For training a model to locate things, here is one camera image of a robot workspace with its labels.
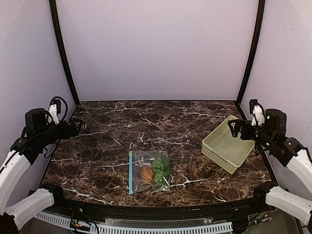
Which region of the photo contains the green leafy vegetable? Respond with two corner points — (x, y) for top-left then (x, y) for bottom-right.
(160, 156), (171, 181)

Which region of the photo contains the clear zip top bag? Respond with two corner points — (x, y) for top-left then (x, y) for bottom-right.
(128, 150), (171, 195)

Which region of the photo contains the orange food item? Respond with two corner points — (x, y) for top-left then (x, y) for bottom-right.
(140, 165), (154, 184)

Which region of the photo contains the bunch of green grapes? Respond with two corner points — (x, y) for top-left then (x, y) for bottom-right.
(152, 157), (167, 188)

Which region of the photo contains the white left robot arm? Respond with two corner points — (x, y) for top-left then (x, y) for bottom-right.
(0, 105), (82, 234)

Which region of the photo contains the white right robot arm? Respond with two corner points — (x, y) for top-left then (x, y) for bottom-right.
(228, 109), (312, 231)

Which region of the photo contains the cream perforated plastic basket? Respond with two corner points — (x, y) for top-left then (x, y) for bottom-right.
(201, 115), (254, 175)

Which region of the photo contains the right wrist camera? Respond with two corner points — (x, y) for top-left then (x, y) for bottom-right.
(249, 99), (265, 127)

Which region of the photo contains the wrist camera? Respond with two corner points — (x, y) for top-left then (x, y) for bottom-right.
(47, 96), (68, 125)
(249, 99), (265, 127)

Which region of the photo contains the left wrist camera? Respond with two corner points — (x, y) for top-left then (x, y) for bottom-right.
(47, 96), (68, 125)

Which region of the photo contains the black front table rail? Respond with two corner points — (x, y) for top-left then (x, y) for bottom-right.
(43, 195), (288, 222)

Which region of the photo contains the white slotted cable duct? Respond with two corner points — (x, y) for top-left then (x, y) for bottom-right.
(25, 210), (234, 234)

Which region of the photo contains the black corner frame post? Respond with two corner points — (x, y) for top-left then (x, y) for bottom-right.
(235, 0), (266, 106)

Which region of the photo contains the black left corner post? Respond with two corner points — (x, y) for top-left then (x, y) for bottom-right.
(49, 0), (80, 106)

